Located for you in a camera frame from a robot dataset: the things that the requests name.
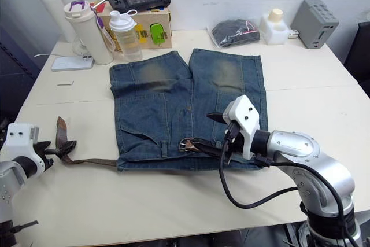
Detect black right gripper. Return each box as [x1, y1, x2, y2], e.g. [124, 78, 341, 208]
[199, 112, 246, 158]

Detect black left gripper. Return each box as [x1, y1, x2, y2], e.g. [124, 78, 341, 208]
[32, 140, 77, 173]

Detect brown braided belt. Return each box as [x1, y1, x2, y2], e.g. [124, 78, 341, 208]
[55, 116, 232, 167]

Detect blue denim shorts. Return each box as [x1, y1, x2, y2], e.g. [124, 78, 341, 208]
[109, 47, 269, 172]

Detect white smartphone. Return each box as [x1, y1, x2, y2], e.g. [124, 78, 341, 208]
[51, 54, 96, 72]

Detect black cloth in plastic bag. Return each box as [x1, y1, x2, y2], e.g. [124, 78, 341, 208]
[207, 19, 261, 49]

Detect white foam block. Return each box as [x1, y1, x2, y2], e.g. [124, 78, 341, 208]
[258, 14, 291, 46]

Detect wooden box with green panel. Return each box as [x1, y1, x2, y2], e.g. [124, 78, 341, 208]
[91, 0, 173, 54]

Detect clear shaker bottle white lid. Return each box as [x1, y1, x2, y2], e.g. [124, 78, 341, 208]
[109, 9, 143, 63]

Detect cream cylinder cap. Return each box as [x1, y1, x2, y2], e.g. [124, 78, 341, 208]
[268, 8, 284, 24]

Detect tall white thermos bottle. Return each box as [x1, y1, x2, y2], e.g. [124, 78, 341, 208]
[30, 0, 76, 44]

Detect grey ventilated box device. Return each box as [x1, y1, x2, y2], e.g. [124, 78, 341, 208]
[290, 0, 340, 50]

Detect black chair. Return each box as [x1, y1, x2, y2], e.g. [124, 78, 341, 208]
[343, 21, 370, 99]

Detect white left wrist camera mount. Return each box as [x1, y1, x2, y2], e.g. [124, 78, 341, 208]
[1, 123, 46, 179]

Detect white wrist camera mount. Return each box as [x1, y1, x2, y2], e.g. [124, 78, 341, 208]
[1, 123, 46, 179]
[221, 94, 261, 161]

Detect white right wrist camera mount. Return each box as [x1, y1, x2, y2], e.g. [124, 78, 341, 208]
[221, 94, 261, 161]

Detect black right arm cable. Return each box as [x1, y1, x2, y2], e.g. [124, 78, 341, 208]
[218, 139, 360, 247]

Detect cream tumbler with purple handle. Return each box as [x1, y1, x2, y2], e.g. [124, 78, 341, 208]
[64, 0, 116, 66]

